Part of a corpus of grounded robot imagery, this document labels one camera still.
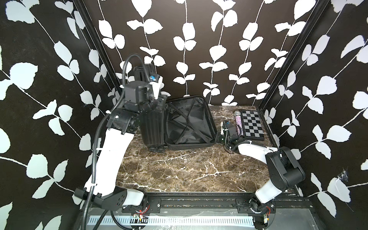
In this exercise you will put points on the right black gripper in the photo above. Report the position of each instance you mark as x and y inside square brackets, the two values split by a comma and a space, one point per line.
[217, 138]

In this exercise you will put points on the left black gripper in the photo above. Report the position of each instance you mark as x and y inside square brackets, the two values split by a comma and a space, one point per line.
[161, 103]

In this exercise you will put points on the black ribbed hard-shell suitcase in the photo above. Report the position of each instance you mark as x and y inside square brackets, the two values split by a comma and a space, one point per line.
[179, 124]

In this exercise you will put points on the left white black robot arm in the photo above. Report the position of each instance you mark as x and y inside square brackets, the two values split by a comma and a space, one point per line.
[121, 125]

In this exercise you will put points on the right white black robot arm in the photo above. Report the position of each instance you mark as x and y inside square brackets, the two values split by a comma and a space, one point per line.
[284, 169]

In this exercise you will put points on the black white checkered board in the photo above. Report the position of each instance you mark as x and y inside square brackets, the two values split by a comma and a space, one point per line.
[252, 125]

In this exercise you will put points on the purple glitter microphone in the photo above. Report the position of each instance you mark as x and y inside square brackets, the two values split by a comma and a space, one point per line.
[238, 120]

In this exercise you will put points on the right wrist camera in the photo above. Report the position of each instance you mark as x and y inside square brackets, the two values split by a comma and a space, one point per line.
[229, 128]

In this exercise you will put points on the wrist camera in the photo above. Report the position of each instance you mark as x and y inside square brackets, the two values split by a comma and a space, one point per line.
[156, 84]
[229, 128]

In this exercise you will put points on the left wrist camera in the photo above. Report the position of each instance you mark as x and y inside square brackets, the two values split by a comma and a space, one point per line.
[156, 84]

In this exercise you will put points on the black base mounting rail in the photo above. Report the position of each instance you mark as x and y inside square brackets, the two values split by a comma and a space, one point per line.
[243, 202]

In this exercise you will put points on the white slotted cable duct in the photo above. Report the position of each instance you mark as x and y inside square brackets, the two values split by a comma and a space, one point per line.
[236, 221]

